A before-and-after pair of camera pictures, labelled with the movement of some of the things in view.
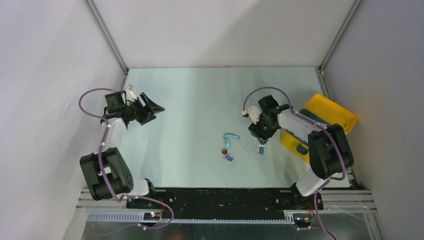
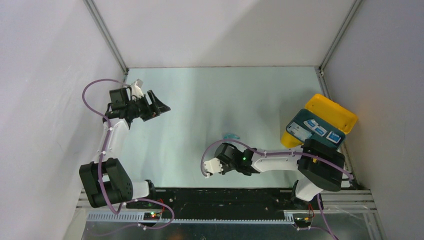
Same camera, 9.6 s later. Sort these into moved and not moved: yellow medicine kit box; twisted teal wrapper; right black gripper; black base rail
Moved: right black gripper
Not moved: black base rail; yellow medicine kit box; twisted teal wrapper
